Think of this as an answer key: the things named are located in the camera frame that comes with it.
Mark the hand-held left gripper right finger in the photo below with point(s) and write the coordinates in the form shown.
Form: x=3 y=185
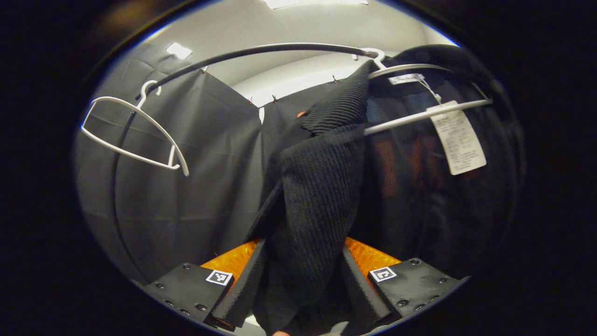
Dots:
x=364 y=294

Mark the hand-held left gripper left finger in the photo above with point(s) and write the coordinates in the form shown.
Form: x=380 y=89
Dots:
x=242 y=289

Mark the black knit jacket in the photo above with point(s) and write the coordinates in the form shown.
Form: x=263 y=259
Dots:
x=317 y=186

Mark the empty white clothes hanger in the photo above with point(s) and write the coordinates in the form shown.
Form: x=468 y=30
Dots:
x=109 y=98

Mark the black clothes rack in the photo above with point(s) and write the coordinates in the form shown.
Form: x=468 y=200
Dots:
x=280 y=46

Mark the black backdrop cloth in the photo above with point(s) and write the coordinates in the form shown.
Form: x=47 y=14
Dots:
x=196 y=186

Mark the small ceiling light panel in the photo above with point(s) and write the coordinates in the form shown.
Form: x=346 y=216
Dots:
x=179 y=51

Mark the large ceiling light panel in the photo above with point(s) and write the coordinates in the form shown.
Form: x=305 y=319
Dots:
x=317 y=3

